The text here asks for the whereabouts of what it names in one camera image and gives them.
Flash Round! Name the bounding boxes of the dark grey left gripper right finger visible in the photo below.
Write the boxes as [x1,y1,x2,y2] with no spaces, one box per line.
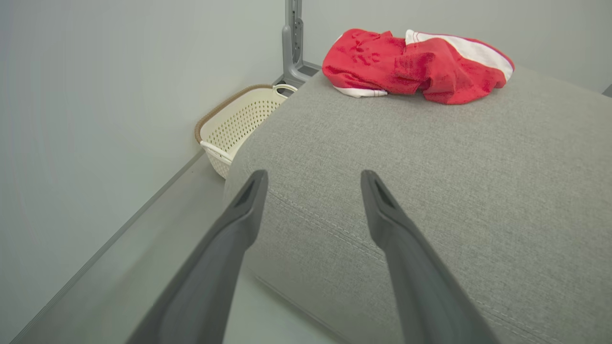
[360,170,500,344]

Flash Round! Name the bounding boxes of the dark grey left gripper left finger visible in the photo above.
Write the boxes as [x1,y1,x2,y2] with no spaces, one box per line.
[125,170,269,344]

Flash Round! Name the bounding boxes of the crumpled red and white garment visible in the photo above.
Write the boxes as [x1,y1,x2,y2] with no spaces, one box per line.
[322,28,515,105]

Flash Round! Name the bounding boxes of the grey fabric cushion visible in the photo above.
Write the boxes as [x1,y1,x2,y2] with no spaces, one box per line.
[222,62,612,344]

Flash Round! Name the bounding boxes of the cream plastic laundry basket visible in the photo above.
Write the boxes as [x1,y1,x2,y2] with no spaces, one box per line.
[194,84,298,180]

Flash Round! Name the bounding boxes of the grey metal frame with bracket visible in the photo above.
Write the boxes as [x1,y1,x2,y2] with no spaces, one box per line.
[273,0,322,97]

